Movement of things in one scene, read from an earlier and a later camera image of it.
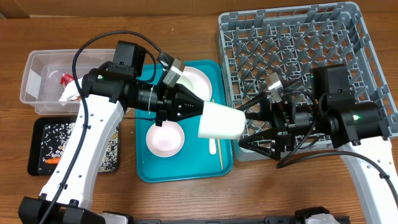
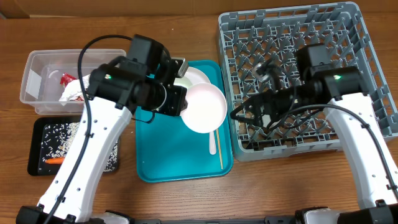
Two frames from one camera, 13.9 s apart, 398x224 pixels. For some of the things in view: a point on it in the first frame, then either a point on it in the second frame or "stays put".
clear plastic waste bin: x=41 y=86 stays put
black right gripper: x=285 y=124 -> x=273 y=99
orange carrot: x=53 y=160 stays put
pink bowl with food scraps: x=166 y=140 -> x=205 y=109
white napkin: x=71 y=91 stays put
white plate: x=201 y=84 stays put
